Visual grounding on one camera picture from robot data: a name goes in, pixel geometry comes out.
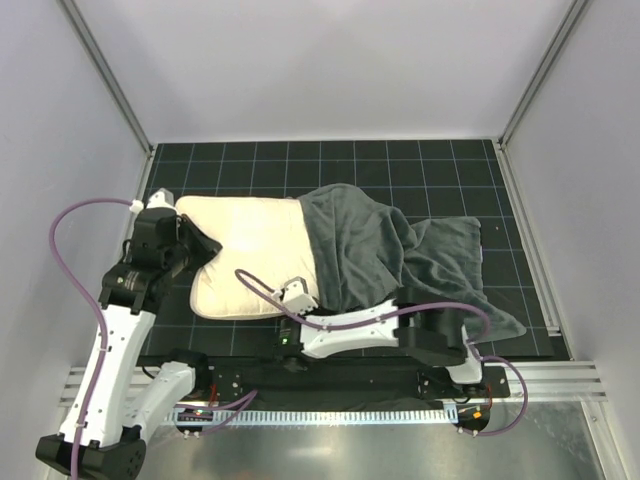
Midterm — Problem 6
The cream rectangular pillow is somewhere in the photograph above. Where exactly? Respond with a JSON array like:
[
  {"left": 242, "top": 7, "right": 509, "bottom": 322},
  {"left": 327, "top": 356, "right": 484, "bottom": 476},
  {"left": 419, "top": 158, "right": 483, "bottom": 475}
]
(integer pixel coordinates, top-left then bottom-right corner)
[{"left": 176, "top": 196, "right": 320, "bottom": 321}]

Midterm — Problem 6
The grey fleece zebra-lined pillowcase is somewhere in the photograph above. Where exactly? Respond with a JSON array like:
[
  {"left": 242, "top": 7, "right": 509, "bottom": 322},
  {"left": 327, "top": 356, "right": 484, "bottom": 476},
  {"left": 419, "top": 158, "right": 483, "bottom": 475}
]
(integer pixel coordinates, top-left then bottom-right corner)
[{"left": 299, "top": 184, "right": 526, "bottom": 342}]

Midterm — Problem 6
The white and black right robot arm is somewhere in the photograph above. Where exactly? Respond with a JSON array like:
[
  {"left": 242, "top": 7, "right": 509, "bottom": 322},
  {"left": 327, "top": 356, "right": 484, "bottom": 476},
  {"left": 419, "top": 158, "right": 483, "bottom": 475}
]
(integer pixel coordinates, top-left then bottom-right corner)
[{"left": 275, "top": 288, "right": 489, "bottom": 396}]

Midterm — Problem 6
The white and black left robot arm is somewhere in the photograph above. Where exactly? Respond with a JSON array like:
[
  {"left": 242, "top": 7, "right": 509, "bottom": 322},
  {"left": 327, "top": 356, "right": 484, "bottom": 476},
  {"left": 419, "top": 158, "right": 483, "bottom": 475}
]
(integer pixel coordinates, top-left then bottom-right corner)
[{"left": 36, "top": 207, "right": 221, "bottom": 479}]

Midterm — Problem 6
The black gridded cutting mat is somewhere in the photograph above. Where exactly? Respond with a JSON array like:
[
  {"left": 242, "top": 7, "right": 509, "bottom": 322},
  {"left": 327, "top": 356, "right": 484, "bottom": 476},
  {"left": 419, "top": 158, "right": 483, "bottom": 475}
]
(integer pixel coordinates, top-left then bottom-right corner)
[{"left": 138, "top": 139, "right": 569, "bottom": 361}]

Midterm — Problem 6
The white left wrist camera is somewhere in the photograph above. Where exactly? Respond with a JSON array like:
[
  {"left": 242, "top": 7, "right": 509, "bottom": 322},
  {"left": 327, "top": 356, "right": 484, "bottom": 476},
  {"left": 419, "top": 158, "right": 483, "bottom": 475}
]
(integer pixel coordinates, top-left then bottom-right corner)
[{"left": 129, "top": 188, "right": 175, "bottom": 214}]

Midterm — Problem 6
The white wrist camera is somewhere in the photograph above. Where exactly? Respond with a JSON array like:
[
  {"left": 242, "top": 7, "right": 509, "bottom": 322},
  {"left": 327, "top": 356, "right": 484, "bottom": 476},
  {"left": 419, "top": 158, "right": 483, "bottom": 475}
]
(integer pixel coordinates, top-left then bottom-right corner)
[
  {"left": 272, "top": 277, "right": 319, "bottom": 316},
  {"left": 129, "top": 188, "right": 175, "bottom": 214}
]

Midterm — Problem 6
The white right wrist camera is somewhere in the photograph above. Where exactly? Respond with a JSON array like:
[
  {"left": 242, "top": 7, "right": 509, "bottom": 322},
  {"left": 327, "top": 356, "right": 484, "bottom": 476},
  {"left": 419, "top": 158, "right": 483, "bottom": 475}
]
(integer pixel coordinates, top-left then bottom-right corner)
[{"left": 272, "top": 277, "right": 319, "bottom": 316}]

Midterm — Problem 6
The left aluminium frame post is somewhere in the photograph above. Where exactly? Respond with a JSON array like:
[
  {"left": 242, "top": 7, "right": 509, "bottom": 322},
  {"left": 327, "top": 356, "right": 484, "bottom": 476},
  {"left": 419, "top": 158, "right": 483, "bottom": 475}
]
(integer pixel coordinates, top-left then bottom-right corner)
[{"left": 57, "top": 0, "right": 153, "bottom": 157}]

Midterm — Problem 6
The aluminium frame post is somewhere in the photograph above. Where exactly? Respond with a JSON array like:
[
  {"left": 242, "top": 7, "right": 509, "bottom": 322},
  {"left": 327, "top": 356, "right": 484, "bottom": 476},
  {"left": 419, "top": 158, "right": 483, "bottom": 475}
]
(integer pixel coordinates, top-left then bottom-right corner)
[
  {"left": 497, "top": 0, "right": 591, "bottom": 149},
  {"left": 57, "top": 0, "right": 153, "bottom": 157}
]

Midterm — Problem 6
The slotted grey cable duct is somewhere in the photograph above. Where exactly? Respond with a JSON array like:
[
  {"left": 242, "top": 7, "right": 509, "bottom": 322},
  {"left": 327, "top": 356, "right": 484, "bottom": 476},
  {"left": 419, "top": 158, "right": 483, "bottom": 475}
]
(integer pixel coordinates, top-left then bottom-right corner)
[{"left": 162, "top": 405, "right": 458, "bottom": 428}]

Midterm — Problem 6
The aluminium front frame profile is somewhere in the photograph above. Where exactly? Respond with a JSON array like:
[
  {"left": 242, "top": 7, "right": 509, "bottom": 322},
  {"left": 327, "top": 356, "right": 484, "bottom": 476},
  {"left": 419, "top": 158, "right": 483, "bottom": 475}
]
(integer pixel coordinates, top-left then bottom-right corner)
[{"left": 58, "top": 361, "right": 607, "bottom": 408}]

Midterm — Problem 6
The right aluminium frame post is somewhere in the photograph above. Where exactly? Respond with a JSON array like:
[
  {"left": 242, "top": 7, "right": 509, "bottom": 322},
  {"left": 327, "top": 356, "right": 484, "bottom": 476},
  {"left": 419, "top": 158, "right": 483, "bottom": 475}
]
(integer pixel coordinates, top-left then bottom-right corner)
[{"left": 497, "top": 0, "right": 591, "bottom": 149}]

